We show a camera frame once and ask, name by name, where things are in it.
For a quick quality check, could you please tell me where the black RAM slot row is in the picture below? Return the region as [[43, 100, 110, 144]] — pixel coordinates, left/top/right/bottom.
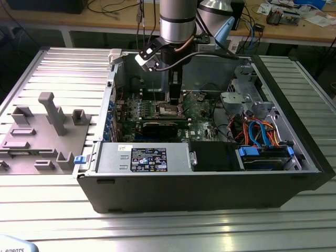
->
[[141, 89, 186, 102], [141, 117, 190, 124]]

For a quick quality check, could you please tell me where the CPU socket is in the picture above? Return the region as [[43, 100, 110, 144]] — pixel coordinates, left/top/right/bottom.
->
[[154, 101, 185, 118]]

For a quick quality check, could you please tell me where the green motherboard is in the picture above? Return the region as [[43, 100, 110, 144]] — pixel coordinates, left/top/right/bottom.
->
[[115, 89, 227, 144]]

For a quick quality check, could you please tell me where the black graphics card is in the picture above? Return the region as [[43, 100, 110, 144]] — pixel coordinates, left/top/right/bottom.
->
[[141, 121, 180, 139]]

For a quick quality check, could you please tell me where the grey metal drive cage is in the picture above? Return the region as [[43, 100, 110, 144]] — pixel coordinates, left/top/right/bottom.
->
[[227, 65, 265, 103]]

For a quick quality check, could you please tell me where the black drive bay box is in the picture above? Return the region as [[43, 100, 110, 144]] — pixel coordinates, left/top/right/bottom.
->
[[188, 141, 238, 173]]

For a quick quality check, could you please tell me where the wooden desk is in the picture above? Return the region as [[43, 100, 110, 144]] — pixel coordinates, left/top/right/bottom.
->
[[0, 0, 336, 48]]

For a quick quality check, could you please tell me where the grey power supply unit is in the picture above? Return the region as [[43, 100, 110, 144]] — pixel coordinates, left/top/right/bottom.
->
[[96, 141, 191, 174]]

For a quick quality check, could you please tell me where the black PC case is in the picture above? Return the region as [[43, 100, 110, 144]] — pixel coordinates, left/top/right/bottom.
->
[[76, 48, 336, 215]]

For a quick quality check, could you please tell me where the hard disk in blue carrier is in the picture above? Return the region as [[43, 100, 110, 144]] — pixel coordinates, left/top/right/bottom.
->
[[235, 145, 295, 171]]

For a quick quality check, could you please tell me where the copper heat sink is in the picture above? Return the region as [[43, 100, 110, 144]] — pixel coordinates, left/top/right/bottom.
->
[[266, 7, 284, 26]]

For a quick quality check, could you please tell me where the metal drive unit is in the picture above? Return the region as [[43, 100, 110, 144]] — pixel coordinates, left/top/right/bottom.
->
[[282, 9, 301, 26]]

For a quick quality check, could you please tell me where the grey plastic parts rack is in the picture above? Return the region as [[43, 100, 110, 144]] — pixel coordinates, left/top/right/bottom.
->
[[0, 91, 92, 176]]

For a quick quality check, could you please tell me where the black computer box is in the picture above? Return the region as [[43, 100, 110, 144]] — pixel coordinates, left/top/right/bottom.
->
[[6, 0, 85, 14]]

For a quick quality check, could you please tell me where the white paper sheet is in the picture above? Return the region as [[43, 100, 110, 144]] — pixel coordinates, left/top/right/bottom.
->
[[304, 14, 336, 27]]

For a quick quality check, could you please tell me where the blue box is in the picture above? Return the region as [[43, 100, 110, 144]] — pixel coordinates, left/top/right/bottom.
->
[[293, 0, 328, 8]]

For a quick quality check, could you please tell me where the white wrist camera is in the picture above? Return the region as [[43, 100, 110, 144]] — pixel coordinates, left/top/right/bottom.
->
[[134, 43, 161, 72]]

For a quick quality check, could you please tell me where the black wire white label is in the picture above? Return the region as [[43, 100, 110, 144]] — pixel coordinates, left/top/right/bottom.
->
[[130, 75, 145, 91]]

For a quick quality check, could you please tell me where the grey case release handle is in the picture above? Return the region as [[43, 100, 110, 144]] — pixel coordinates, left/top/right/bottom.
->
[[108, 48, 124, 65]]

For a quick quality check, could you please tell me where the red orange wire bundle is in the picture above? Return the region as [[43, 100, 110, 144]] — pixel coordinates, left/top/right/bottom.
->
[[227, 117, 253, 144]]

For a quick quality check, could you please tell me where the blue network cable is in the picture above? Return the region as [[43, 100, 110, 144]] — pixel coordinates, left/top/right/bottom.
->
[[249, 23, 259, 53]]

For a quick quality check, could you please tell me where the blue data wire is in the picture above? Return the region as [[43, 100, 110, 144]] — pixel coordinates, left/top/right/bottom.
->
[[248, 120, 271, 148]]

